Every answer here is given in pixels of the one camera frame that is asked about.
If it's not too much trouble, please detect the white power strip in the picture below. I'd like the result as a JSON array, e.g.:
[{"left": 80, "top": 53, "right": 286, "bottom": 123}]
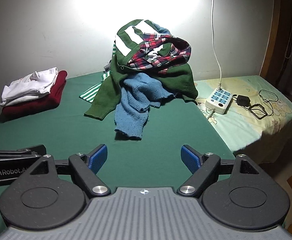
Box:
[{"left": 205, "top": 88, "right": 234, "bottom": 115}]

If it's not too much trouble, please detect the black cable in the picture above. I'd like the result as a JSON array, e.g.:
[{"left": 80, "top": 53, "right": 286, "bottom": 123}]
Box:
[{"left": 258, "top": 89, "right": 281, "bottom": 117}]

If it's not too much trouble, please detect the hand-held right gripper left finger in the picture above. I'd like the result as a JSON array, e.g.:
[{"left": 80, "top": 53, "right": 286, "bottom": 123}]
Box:
[{"left": 28, "top": 144, "right": 110, "bottom": 196}]

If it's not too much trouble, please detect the red plaid shirt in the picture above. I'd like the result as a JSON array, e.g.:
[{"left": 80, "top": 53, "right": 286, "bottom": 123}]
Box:
[{"left": 127, "top": 35, "right": 192, "bottom": 74}]

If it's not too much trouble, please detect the blue knit bear sweater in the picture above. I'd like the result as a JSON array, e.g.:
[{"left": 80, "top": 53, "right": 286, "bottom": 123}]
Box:
[{"left": 114, "top": 23, "right": 177, "bottom": 141}]

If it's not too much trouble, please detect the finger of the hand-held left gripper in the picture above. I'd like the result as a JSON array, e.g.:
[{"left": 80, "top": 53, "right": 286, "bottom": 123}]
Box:
[{"left": 0, "top": 144, "right": 47, "bottom": 158}]

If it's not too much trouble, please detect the green white thin-striped shirt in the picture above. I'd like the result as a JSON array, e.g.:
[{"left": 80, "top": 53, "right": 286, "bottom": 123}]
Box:
[{"left": 79, "top": 40, "right": 117, "bottom": 103}]

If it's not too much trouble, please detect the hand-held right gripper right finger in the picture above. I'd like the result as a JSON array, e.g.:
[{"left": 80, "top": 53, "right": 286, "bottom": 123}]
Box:
[{"left": 178, "top": 144, "right": 261, "bottom": 195}]

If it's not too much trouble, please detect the green white striped sweater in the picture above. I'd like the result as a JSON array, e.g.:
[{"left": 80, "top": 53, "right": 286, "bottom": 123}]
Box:
[{"left": 84, "top": 19, "right": 198, "bottom": 120}]

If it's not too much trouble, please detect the wooden door frame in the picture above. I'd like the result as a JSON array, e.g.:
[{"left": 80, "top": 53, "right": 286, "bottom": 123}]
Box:
[{"left": 260, "top": 0, "right": 292, "bottom": 87}]

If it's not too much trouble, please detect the dark red folded sweater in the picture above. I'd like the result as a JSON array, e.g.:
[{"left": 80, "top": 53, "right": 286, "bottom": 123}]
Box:
[{"left": 1, "top": 70, "right": 68, "bottom": 117}]

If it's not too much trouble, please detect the white folded garment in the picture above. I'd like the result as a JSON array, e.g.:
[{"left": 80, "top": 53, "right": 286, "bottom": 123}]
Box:
[{"left": 0, "top": 67, "right": 59, "bottom": 107}]

